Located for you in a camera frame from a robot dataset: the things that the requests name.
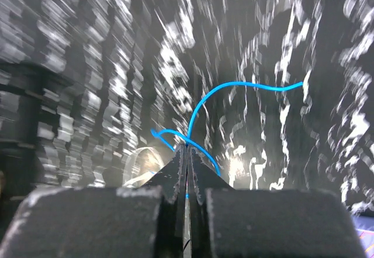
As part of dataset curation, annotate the blue cable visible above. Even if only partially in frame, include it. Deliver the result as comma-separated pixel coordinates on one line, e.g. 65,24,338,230
150,81,304,199

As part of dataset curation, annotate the purple translucent box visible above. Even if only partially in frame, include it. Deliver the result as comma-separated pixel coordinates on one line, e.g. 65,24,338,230
351,215,374,258

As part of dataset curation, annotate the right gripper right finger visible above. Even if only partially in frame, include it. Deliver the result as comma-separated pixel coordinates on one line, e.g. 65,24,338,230
186,147,365,257

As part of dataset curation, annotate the white cable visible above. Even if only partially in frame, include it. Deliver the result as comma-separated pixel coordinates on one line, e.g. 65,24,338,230
122,146,166,187

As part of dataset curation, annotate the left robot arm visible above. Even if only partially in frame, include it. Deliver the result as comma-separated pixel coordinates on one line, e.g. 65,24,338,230
1,61,74,210

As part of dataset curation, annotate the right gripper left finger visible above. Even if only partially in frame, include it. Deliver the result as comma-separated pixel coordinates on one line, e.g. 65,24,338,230
1,145,186,257

